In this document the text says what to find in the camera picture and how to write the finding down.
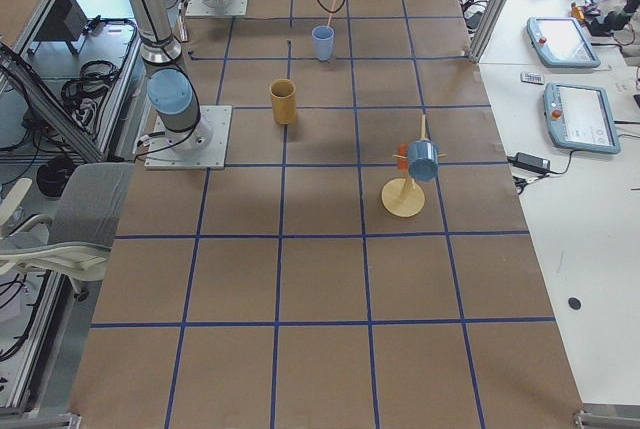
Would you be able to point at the teach pendant near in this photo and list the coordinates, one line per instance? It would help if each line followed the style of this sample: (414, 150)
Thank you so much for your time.
(579, 117)

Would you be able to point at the wooden mug tree stand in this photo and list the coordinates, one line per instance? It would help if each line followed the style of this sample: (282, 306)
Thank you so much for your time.
(404, 197)

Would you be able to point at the aluminium frame post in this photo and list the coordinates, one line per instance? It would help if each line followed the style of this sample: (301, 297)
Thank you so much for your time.
(485, 29)

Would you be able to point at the teach pendant far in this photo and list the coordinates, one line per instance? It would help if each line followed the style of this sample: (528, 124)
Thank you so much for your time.
(561, 43)

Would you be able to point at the light blue plastic cup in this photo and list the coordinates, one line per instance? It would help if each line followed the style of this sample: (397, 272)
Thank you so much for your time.
(323, 41)

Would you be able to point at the bamboo wooden cup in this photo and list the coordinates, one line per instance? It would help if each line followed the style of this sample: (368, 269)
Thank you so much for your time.
(283, 99)

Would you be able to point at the black computer box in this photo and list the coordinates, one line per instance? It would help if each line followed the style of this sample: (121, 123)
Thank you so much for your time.
(65, 22)

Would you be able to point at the orange mug on tree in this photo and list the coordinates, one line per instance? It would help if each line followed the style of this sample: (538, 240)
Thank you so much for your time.
(402, 161)

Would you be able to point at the teach pendant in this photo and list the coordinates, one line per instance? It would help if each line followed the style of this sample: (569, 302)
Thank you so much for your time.
(561, 43)
(579, 117)

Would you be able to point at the grey office chair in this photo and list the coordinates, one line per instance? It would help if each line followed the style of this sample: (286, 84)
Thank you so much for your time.
(76, 241)

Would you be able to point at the black power adapter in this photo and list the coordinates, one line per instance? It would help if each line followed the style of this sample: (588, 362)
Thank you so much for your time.
(531, 163)

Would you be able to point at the pink chopstick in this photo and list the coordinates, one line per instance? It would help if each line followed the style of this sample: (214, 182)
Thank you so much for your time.
(331, 13)

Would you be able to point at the blue mug on tree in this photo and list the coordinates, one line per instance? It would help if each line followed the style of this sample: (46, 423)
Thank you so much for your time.
(422, 159)

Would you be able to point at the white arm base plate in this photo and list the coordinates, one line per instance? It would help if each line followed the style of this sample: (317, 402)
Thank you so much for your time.
(205, 148)

